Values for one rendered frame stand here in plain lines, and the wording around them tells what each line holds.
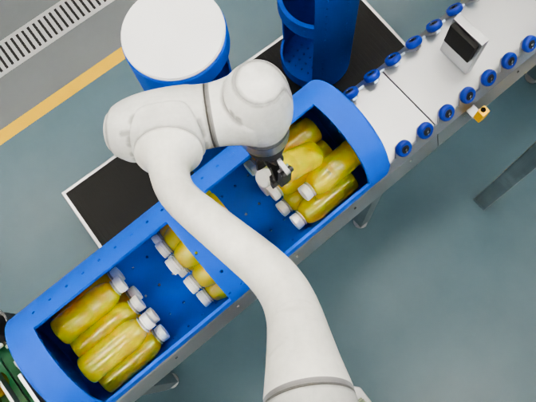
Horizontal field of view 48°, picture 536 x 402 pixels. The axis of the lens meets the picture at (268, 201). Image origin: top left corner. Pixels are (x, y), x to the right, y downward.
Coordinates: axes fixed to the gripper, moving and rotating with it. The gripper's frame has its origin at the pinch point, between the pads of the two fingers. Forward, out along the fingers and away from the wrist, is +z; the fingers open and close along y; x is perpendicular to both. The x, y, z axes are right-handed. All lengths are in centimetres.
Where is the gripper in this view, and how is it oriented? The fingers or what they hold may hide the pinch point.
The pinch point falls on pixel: (269, 170)
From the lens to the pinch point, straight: 126.3
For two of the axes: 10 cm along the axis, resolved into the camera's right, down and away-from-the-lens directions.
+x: -7.7, 6.3, -1.3
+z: 0.5, 2.6, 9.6
